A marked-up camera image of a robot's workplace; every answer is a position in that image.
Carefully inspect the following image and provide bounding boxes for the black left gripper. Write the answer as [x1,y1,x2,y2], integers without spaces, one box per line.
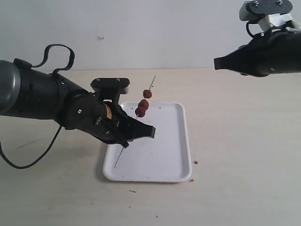
[63,89,156,148]

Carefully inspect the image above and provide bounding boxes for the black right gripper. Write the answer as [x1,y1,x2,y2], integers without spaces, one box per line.
[214,32,301,77]

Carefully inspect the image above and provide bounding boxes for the red date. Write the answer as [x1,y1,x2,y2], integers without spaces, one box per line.
[138,99,149,110]
[135,106,147,118]
[143,89,152,99]

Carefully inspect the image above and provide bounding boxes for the red date top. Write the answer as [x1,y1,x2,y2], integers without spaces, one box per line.
[138,99,149,110]

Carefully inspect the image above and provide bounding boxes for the thin metal skewer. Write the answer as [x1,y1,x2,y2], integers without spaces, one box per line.
[114,75,157,168]

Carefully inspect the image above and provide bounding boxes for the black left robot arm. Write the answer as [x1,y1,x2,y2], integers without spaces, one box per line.
[0,60,155,147]

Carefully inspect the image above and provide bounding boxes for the white rectangular plastic tray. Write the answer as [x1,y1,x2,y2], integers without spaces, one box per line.
[103,102,192,183]

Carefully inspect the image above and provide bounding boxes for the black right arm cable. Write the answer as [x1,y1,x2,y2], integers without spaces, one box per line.
[246,20,286,38]

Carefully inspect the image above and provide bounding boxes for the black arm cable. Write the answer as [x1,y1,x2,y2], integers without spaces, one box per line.
[0,44,76,169]
[246,20,286,38]

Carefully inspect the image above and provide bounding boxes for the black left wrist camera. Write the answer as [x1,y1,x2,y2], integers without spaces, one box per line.
[90,78,130,94]

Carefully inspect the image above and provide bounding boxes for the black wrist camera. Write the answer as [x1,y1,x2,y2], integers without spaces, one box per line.
[239,0,301,32]
[90,78,130,94]

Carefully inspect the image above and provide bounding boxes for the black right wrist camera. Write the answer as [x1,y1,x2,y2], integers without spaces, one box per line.
[239,0,301,32]

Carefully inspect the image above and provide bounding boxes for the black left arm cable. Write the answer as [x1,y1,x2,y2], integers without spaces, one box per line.
[0,44,76,169]

